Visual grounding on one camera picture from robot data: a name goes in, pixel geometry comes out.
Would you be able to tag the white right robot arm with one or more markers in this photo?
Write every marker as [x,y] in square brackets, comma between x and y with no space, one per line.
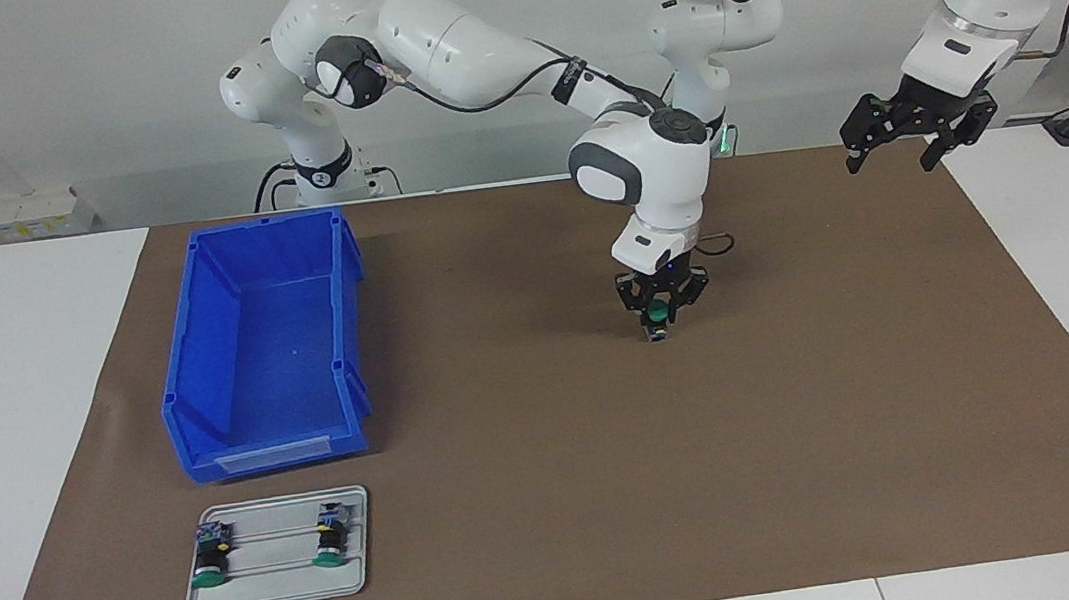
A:
[465,46]

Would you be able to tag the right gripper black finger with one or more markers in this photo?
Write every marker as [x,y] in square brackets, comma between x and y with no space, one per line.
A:
[681,308]
[644,323]

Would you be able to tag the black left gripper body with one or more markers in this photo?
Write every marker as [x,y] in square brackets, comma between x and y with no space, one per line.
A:
[935,108]

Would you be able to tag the blue plastic storage bin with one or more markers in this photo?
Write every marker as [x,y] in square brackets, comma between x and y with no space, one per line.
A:
[281,369]

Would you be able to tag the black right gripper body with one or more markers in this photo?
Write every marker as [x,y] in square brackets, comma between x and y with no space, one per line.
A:
[663,283]

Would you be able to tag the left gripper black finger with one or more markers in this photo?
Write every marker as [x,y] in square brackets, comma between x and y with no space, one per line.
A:
[949,142]
[862,127]

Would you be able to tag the green push button switch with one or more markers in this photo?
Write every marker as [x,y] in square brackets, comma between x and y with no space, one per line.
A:
[210,558]
[659,311]
[330,537]

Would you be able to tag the brown paper table mat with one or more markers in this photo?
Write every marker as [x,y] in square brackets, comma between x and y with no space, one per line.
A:
[617,492]

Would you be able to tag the grey metal tray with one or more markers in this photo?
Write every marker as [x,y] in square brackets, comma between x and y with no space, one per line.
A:
[275,586]

